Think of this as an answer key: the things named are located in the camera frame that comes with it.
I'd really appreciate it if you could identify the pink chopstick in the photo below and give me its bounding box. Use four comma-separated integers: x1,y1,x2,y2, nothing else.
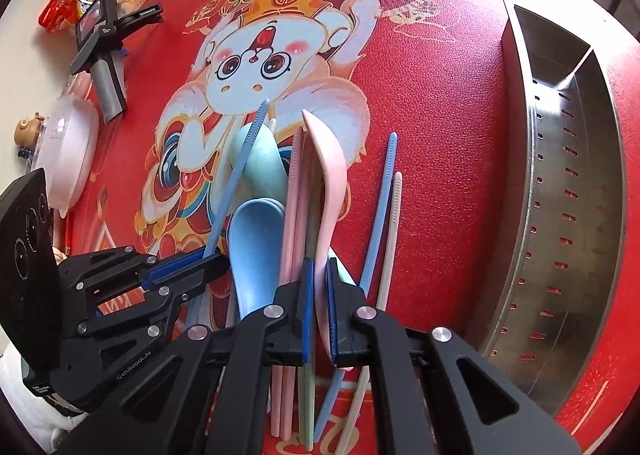
271,127,304,441
278,134,314,442

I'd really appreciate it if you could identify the white chopstick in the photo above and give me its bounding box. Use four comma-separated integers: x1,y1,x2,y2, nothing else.
334,171,404,455

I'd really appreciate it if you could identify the blue spoon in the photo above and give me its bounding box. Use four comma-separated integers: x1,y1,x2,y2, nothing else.
228,197,284,319

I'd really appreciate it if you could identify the green spoon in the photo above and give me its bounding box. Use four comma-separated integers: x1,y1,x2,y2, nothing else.
230,125,288,212

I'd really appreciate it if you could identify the pink spoon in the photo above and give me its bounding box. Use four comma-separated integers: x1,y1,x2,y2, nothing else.
302,110,347,357

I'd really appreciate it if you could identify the white lidded pot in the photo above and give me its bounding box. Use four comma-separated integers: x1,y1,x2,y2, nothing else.
32,72,100,218

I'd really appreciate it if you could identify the stainless steel utensil tray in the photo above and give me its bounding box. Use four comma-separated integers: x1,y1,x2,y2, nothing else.
466,4,626,415

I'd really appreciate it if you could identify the small brown teapot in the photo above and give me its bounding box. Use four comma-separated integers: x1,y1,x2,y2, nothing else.
13,112,46,154

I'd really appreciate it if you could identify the red printed table mat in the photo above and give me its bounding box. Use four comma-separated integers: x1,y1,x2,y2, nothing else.
67,0,639,447

